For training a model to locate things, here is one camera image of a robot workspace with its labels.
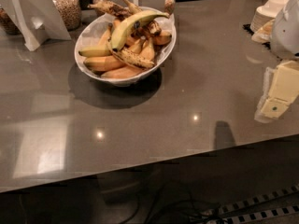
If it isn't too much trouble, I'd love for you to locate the yellow banana left small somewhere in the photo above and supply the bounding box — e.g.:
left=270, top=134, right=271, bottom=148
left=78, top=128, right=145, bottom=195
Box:
left=78, top=45, right=110, bottom=57

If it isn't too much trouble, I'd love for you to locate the spotted banana at rim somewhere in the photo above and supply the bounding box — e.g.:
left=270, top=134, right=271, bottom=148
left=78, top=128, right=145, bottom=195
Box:
left=88, top=1, right=132, bottom=18

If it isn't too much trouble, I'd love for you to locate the black white striped strip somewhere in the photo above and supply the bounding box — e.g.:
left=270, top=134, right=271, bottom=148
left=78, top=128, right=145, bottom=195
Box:
left=204, top=184, right=299, bottom=224

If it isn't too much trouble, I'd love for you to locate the black cable on floor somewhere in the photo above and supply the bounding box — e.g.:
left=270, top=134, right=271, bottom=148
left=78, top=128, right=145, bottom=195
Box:
left=118, top=180, right=225, bottom=224

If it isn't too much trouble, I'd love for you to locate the glass jar far left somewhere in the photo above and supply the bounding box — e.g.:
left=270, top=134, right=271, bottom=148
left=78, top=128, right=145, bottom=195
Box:
left=0, top=7, right=20, bottom=35

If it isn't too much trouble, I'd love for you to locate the white folded sign stand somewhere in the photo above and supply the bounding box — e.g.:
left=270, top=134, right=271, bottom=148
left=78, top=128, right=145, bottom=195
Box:
left=0, top=0, right=71, bottom=51

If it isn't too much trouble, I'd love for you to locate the large green-yellow banana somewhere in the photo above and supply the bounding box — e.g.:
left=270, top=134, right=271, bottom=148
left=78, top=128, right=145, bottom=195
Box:
left=110, top=10, right=170, bottom=51

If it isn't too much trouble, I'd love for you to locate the orange banana right side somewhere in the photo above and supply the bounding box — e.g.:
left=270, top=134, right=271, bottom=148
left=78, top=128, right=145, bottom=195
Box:
left=153, top=31, right=172, bottom=46

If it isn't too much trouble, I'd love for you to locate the stack of white plates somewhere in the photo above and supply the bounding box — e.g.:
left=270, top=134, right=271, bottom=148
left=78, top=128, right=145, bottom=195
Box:
left=249, top=0, right=289, bottom=32

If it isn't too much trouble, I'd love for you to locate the spotted brown banana front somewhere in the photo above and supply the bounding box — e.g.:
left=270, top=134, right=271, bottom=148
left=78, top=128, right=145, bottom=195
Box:
left=107, top=43, right=155, bottom=69

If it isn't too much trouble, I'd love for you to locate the orange banana front bottom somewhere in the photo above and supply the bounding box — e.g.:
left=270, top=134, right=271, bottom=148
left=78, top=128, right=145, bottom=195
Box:
left=101, top=66, right=143, bottom=79

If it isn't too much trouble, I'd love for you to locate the black mesh mat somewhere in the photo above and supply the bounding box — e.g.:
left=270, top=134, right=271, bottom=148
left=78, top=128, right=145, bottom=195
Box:
left=243, top=24, right=280, bottom=63

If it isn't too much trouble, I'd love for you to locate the glass jar right back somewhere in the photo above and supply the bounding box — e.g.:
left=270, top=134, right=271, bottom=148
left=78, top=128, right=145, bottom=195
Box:
left=164, top=0, right=176, bottom=14

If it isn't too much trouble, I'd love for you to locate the orange ripe banana left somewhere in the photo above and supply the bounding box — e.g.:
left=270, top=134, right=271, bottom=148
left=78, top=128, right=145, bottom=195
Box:
left=83, top=55, right=124, bottom=72

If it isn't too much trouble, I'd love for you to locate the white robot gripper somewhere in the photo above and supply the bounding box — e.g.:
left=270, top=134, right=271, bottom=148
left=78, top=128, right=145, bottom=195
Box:
left=254, top=0, right=299, bottom=123

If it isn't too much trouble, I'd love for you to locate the glass jar of nuts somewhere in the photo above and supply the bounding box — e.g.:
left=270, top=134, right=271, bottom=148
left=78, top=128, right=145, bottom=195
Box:
left=52, top=0, right=81, bottom=31

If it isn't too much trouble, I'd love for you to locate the white oval bowl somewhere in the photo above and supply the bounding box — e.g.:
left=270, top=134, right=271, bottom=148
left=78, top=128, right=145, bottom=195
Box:
left=74, top=7, right=177, bottom=87

